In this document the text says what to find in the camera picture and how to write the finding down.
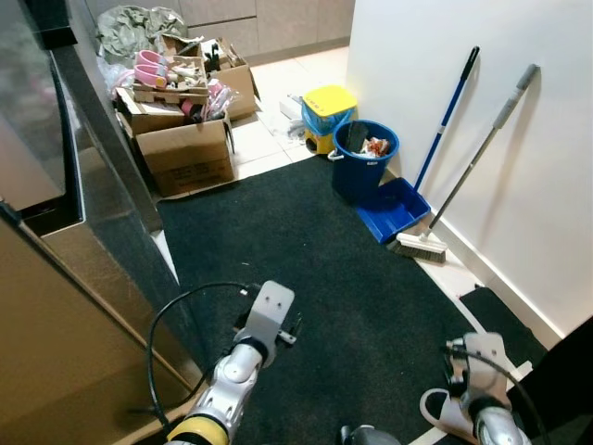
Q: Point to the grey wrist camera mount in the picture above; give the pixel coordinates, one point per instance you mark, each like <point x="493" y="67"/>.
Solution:
<point x="484" y="362"/>
<point x="271" y="315"/>

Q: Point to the pink plastic cup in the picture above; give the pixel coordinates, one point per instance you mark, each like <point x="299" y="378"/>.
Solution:
<point x="148" y="77"/>
<point x="151" y="57"/>

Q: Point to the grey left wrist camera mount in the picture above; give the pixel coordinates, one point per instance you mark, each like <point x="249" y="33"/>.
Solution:
<point x="271" y="315"/>

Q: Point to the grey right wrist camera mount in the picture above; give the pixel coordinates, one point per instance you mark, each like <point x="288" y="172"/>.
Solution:
<point x="484" y="362"/>

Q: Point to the large brown cardboard box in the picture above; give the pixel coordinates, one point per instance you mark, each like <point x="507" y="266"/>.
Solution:
<point x="190" y="153"/>

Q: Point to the clear crumpled plastic bag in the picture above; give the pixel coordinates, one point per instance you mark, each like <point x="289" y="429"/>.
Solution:
<point x="295" y="116"/>

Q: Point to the small black floor mat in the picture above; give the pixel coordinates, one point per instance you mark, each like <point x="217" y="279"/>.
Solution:
<point x="500" y="324"/>

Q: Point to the blue plastic bucket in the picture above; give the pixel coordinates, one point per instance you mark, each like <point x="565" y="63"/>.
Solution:
<point x="361" y="171"/>

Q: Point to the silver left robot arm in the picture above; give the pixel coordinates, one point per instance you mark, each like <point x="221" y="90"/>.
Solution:
<point x="218" y="399"/>

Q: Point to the red white crumpled wrapper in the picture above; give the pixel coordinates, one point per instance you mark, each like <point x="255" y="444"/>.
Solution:
<point x="375" y="146"/>

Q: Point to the shallow cardboard tray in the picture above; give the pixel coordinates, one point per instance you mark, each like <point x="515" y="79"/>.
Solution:
<point x="171" y="93"/>

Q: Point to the open brown cardboard box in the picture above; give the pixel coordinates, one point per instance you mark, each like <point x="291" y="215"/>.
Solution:
<point x="236" y="83"/>

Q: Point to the dark grey fridge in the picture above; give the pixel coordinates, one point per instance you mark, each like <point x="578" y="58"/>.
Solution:
<point x="83" y="278"/>

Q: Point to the grey kitchen cabinets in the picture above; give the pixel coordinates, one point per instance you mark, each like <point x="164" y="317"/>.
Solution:
<point x="278" y="23"/>

